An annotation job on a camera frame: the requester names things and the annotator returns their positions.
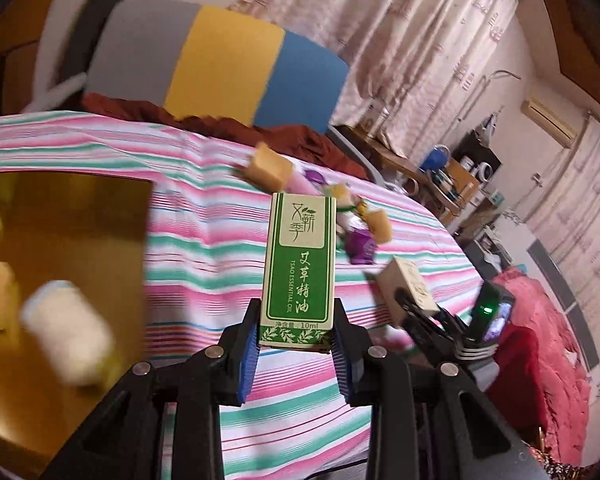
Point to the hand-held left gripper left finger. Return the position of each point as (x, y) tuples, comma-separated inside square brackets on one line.
[(247, 360)]

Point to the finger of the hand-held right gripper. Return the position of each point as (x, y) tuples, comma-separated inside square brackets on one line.
[(422, 327)]

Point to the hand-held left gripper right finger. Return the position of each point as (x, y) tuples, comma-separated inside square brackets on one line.
[(344, 365)]

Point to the small beige printed box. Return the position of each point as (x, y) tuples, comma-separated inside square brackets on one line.
[(402, 277)]

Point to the green white oil box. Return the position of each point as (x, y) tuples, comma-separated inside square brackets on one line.
[(297, 270)]

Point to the yellow storage container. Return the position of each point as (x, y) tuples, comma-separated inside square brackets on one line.
[(70, 220)]

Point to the red blanket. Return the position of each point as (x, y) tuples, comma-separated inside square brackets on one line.
[(540, 360)]

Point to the small tan box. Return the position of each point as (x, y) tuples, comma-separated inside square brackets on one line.
[(381, 226)]

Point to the pale side curtain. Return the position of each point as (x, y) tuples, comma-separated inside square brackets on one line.
[(580, 220)]

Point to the yellow green packet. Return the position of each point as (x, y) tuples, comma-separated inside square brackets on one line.
[(341, 194)]

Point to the black appliance box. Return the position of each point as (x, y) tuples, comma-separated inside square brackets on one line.
[(475, 152)]

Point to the wooden desk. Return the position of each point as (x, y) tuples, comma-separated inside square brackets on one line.
[(380, 152)]

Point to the white plastic bottle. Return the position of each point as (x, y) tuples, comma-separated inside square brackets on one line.
[(67, 330)]

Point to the pink tube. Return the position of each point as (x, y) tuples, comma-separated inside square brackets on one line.
[(297, 182)]

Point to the large tan box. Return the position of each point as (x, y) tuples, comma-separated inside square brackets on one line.
[(267, 167)]

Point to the brown red cloth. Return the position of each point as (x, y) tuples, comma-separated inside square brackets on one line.
[(290, 137)]

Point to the pale patterned curtain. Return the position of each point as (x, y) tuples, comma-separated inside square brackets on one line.
[(395, 30)]

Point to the grey yellow blue office chair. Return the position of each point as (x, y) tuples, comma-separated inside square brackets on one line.
[(220, 60)]

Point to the brown wooden wardrobe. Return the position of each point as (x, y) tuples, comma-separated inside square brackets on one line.
[(5, 25)]

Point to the wall air conditioner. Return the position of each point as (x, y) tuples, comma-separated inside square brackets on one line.
[(550, 120)]

